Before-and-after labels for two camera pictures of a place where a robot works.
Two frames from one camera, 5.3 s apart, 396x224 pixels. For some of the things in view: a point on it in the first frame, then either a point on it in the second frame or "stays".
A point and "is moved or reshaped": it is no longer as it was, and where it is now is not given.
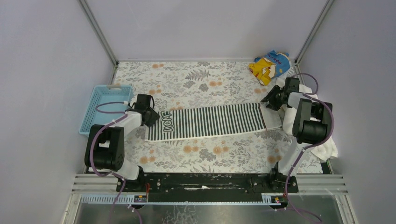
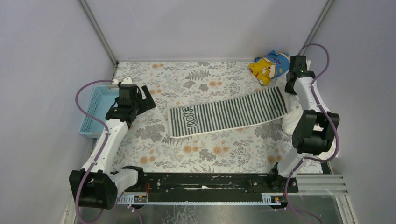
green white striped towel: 214,121 is moved or reshaped
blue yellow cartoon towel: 271,65 stays
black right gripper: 275,98 → 292,87
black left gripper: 149,114 → 139,101
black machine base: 211,184 stays
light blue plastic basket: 107,102 stays
